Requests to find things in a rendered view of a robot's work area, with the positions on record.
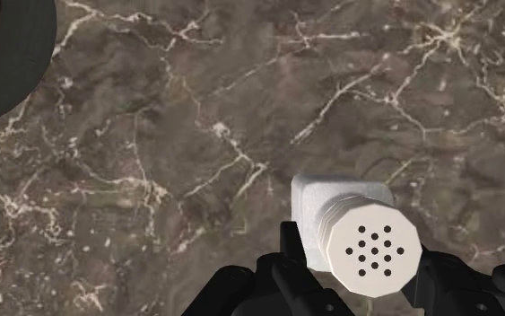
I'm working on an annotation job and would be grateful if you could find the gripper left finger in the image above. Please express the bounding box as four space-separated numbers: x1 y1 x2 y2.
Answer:
181 220 356 316

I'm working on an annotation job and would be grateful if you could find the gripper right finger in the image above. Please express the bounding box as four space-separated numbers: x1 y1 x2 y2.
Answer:
400 245 505 316

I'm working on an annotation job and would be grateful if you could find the white salt shaker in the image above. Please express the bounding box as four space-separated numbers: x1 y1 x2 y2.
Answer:
290 173 423 299

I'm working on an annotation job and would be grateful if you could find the dark grey round bowl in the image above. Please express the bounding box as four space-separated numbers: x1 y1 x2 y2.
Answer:
0 0 58 131

